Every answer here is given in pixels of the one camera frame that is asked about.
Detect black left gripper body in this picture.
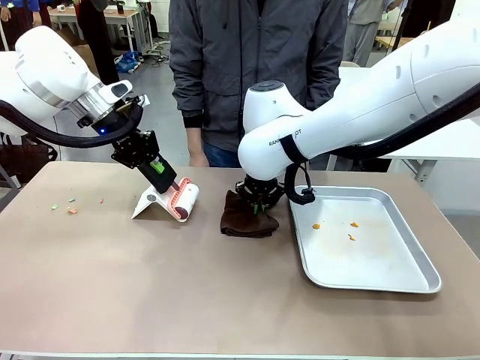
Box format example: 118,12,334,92
111,129,161,170

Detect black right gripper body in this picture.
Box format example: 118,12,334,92
235,175,287,208

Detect brown cloth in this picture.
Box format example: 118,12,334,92
220,190,281,239

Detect pink lint roller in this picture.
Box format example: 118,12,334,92
169,177,201,223

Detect person's right forearm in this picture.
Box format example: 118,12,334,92
170,70,206,131

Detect person's right hand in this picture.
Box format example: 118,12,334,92
188,129,210,168

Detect white folded roller stand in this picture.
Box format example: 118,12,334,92
130,182,189,225

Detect blue plastic bag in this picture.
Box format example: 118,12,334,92
114,50,143,74

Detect cardboard box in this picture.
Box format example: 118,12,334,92
70,43,101,80

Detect bystander in black trousers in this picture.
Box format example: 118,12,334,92
73,0,122,88

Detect silver metal tray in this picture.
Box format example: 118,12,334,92
289,185,443,295

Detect wooden top background table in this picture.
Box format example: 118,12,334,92
48,6,153,53

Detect grey jacket torso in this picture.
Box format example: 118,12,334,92
168,0,348,153

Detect bystander in grey trousers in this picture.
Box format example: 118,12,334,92
22,0,53,29

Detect bystander in grey clothes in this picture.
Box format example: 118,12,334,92
343,0,388,68

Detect wooden workbench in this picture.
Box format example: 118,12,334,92
374,35,413,50

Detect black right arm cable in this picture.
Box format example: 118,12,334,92
283,97,480,206

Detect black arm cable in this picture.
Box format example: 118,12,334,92
283,97,480,206
0,99,146,148

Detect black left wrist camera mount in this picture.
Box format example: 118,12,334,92
77,95,151,140

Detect black arm strap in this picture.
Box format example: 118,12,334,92
280,133,307,163

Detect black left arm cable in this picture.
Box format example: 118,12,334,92
0,99,146,148

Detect floor power strip cables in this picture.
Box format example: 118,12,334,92
144,39,170,68

